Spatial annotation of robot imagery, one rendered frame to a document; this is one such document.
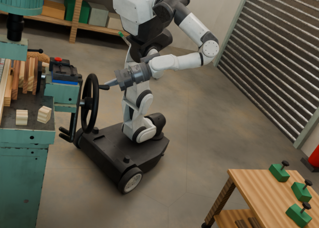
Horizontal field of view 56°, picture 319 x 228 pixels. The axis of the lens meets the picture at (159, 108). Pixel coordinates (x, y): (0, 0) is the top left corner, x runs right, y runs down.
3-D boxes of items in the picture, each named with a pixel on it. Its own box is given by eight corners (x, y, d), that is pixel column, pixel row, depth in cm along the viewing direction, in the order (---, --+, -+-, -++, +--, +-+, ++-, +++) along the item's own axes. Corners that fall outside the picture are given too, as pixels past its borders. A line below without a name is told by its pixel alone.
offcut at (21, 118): (26, 118, 106) (27, 109, 104) (26, 125, 103) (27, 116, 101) (15, 118, 105) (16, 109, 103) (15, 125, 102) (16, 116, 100)
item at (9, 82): (9, 106, 109) (10, 97, 107) (3, 106, 108) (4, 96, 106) (18, 46, 150) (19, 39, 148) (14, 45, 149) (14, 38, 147)
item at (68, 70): (77, 85, 124) (79, 73, 122) (49, 81, 120) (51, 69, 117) (74, 70, 134) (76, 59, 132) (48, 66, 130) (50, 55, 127)
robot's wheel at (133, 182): (113, 194, 207) (133, 184, 222) (118, 198, 205) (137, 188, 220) (122, 172, 198) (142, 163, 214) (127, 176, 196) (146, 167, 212)
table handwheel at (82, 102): (86, 102, 163) (90, 146, 144) (47, 99, 155) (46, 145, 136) (98, 61, 144) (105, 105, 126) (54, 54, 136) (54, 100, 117)
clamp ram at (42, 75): (54, 92, 125) (58, 73, 120) (35, 90, 122) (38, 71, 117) (54, 81, 132) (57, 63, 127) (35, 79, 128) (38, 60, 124)
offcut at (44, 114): (50, 118, 110) (51, 108, 108) (45, 123, 107) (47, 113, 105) (42, 116, 110) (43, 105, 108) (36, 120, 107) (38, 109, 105)
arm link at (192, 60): (178, 72, 149) (215, 65, 151) (181, 69, 139) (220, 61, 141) (173, 51, 149) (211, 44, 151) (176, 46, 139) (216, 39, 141)
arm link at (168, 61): (152, 77, 145) (179, 71, 146) (152, 70, 136) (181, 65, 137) (149, 64, 146) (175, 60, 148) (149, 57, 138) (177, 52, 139)
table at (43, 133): (80, 146, 112) (83, 133, 109) (-14, 143, 99) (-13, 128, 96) (69, 70, 158) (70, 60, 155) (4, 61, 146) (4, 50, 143)
